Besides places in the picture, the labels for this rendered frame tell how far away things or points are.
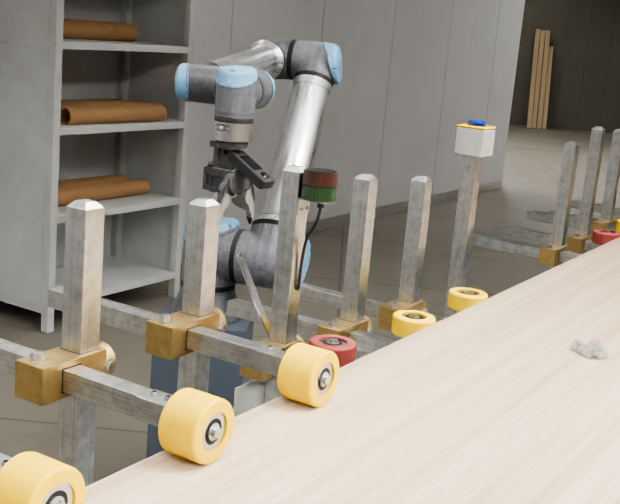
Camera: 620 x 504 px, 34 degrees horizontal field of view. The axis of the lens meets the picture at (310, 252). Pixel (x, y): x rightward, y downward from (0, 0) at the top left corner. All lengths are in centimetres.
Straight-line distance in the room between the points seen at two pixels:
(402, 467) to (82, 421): 43
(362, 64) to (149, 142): 253
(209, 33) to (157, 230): 125
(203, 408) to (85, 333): 24
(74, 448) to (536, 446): 61
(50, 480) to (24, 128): 358
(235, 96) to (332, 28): 470
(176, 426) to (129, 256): 423
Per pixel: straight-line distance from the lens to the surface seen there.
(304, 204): 172
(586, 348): 182
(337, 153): 720
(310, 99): 286
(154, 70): 519
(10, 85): 458
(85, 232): 132
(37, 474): 102
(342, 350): 166
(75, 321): 136
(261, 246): 269
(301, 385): 138
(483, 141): 235
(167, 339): 150
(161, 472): 120
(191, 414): 119
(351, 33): 718
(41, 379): 132
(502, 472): 130
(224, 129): 229
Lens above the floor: 142
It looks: 13 degrees down
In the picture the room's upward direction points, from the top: 5 degrees clockwise
